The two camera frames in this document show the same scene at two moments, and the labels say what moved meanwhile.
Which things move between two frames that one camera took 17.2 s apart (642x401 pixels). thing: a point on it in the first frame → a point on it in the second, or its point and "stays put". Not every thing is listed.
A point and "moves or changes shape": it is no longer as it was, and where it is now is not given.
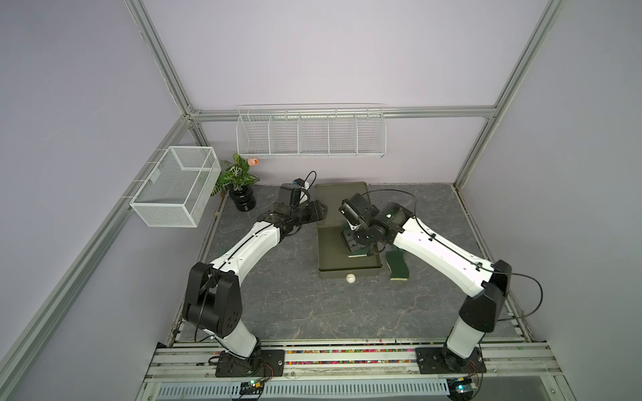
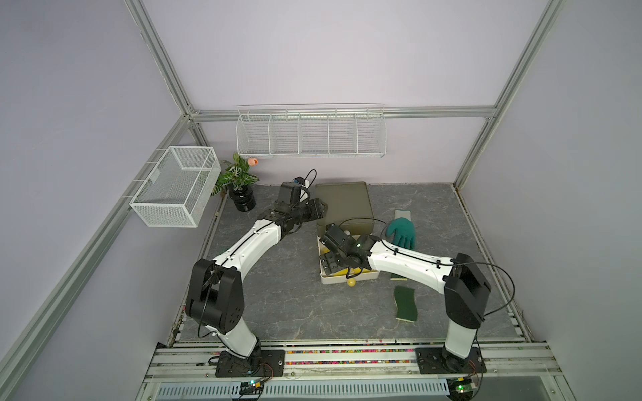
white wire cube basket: (177, 189) stays put
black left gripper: (316, 212) stays put
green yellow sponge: (397, 264) moves or changes shape
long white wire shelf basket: (351, 130) stays put
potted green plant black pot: (237, 181) stays put
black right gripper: (351, 244) → (327, 262)
